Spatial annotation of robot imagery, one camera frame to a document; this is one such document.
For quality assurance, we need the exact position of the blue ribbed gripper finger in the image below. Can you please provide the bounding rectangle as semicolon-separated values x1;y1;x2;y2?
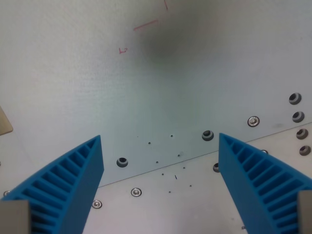
0;135;105;234
218;132;312;234

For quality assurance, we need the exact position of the dark recessed socket bolt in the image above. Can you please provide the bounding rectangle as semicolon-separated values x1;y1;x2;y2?
201;130;215;141

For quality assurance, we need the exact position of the beige flat object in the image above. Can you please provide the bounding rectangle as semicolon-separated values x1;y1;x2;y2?
0;105;14;136

